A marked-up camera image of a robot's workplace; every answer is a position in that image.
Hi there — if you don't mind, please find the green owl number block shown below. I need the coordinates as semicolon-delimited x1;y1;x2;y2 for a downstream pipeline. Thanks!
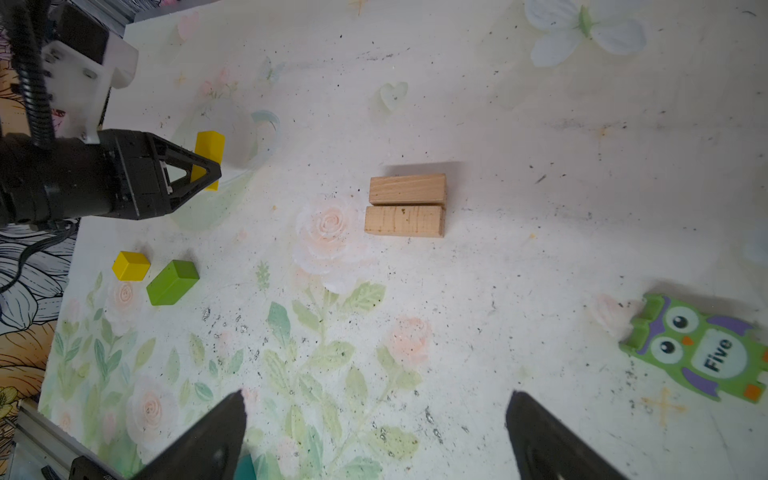
619;294;767;404

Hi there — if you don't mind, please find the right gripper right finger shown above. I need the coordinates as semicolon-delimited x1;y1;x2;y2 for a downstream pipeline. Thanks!
505;391;624;480

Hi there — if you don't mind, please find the small yellow cube block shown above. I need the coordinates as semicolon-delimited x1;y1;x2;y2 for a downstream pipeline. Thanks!
112;251;151;282

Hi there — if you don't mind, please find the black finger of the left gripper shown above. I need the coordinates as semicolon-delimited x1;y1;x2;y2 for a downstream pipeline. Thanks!
143;133;221;213

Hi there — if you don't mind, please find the teal cube block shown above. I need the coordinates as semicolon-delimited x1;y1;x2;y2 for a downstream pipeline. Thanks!
233;454;257;480

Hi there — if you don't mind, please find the lime green block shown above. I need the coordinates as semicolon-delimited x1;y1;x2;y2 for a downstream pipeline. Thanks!
146;260;199;307

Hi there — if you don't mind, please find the natural wood block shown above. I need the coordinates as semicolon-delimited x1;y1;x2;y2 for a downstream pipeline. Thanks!
364;205;445;238
369;174;447;206

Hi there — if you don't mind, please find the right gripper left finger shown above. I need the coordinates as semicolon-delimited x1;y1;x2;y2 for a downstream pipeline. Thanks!
134;390;247;480

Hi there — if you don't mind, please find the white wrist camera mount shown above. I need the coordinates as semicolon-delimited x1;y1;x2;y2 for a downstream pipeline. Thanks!
42;3;139;144

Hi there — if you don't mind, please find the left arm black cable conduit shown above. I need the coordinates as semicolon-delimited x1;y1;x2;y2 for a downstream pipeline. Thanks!
5;0;58;151

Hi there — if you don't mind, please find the yellow long block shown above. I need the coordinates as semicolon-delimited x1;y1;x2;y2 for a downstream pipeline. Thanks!
191;131;226;191

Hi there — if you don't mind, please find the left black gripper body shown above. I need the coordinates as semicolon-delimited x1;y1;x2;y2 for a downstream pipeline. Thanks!
1;130;174;228

